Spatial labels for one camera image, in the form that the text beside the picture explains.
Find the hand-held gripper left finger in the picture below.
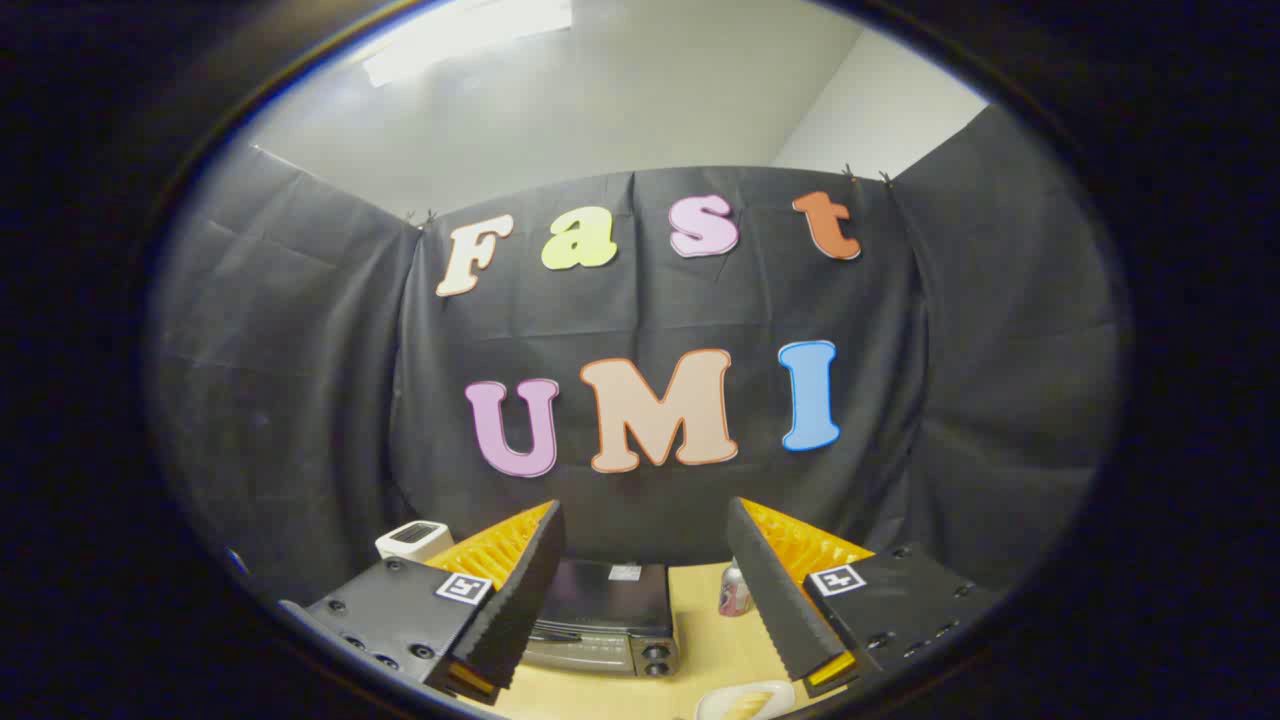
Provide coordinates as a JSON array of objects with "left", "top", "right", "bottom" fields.
[{"left": 279, "top": 500, "right": 567, "bottom": 705}]

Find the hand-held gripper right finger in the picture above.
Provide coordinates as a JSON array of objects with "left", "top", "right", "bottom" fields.
[{"left": 726, "top": 496, "right": 1004, "bottom": 699}]

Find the black silver toaster oven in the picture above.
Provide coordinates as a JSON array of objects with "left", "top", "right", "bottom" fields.
[{"left": 521, "top": 559, "right": 681, "bottom": 679}]

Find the white plate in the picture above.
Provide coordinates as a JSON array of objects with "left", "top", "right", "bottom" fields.
[{"left": 695, "top": 680, "right": 797, "bottom": 720}]

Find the white box appliance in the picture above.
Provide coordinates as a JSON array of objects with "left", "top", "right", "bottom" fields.
[{"left": 375, "top": 520, "right": 455, "bottom": 564}]

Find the black backdrop cloth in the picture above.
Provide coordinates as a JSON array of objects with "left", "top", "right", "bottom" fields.
[{"left": 148, "top": 103, "right": 1129, "bottom": 607}]

